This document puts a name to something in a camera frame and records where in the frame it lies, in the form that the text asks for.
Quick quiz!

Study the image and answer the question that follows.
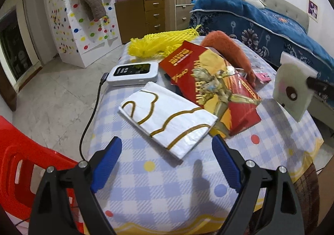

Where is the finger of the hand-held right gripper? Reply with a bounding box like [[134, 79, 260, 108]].
[[306, 76, 334, 90]]

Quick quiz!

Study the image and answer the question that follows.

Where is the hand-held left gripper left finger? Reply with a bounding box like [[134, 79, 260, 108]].
[[28, 136, 123, 235]]

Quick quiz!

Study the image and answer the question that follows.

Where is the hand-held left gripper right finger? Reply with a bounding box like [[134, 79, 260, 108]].
[[211, 136, 306, 235]]

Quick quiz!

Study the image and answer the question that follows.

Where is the pale square card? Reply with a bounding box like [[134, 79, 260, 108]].
[[273, 52, 318, 123]]

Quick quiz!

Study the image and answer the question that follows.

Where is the red printed paper bag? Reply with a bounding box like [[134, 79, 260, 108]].
[[159, 40, 262, 139]]

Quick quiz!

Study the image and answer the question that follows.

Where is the yellow foam net sleeve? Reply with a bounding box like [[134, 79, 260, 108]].
[[128, 25, 202, 58]]

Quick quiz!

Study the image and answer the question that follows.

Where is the small pink packet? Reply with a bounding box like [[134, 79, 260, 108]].
[[252, 68, 272, 84]]

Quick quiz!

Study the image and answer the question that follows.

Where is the blue checkered tablecloth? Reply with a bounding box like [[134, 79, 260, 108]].
[[87, 34, 324, 235]]

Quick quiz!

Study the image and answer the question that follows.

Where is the white bag with gold lines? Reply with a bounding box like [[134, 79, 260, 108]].
[[118, 82, 218, 160]]

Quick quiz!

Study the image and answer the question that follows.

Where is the bed with blue blanket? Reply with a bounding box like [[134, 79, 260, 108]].
[[189, 0, 334, 110]]

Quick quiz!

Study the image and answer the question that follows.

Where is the white digital device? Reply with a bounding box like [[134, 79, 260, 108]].
[[106, 62, 159, 87]]

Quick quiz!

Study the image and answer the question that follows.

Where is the red plastic chair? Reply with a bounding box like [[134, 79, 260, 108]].
[[0, 115, 84, 233]]

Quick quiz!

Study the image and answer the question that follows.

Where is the orange fuzzy cloth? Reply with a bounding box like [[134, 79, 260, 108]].
[[202, 30, 257, 87]]

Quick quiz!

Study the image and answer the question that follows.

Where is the brown wooden door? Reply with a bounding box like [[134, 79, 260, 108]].
[[0, 78, 17, 111]]

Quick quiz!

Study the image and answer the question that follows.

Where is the white polka dot sheet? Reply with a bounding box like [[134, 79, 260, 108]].
[[43, 0, 123, 62]]

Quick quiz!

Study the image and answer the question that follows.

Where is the dark glass door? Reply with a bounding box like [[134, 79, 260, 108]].
[[0, 7, 43, 92]]

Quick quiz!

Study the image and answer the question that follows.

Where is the wooden drawer cabinet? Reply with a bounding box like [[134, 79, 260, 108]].
[[115, 0, 166, 44]]

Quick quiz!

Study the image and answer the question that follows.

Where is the small purple wall poster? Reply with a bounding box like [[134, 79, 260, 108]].
[[307, 0, 318, 19]]

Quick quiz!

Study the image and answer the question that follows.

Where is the black charging cable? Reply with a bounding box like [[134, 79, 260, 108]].
[[79, 73, 109, 161]]

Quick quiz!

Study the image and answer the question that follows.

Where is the grey upholstered bed frame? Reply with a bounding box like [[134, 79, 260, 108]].
[[219, 0, 334, 136]]

